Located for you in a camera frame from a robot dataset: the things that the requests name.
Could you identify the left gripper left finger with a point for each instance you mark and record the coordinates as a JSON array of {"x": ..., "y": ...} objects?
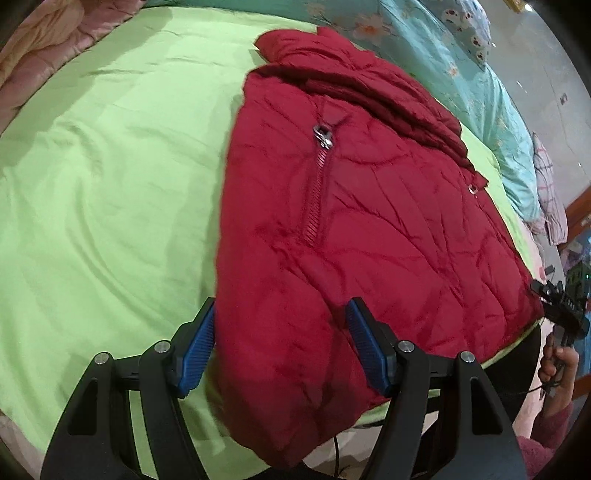
[{"x": 125, "y": 412}]

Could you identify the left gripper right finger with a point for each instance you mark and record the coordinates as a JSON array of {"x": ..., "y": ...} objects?
[{"x": 445, "y": 419}]

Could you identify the red puffer jacket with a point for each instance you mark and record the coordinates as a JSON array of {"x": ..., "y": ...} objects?
[{"x": 289, "y": 376}]

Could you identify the person's right hand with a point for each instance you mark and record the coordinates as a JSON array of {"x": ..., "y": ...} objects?
[{"x": 559, "y": 366}]

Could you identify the maroon fleece sleeve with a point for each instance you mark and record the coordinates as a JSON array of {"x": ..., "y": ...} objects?
[{"x": 547, "y": 435}]

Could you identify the plaid pink cloth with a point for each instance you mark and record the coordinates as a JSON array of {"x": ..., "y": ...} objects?
[{"x": 552, "y": 220}]

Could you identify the light green bed sheet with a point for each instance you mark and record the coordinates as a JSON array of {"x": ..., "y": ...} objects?
[{"x": 111, "y": 176}]

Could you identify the bear print pillow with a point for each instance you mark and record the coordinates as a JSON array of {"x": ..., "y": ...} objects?
[{"x": 468, "y": 22}]

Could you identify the teal floral quilt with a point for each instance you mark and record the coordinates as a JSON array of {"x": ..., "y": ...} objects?
[{"x": 443, "y": 69}]

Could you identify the pink folded quilt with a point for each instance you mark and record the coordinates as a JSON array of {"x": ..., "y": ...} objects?
[{"x": 54, "y": 33}]

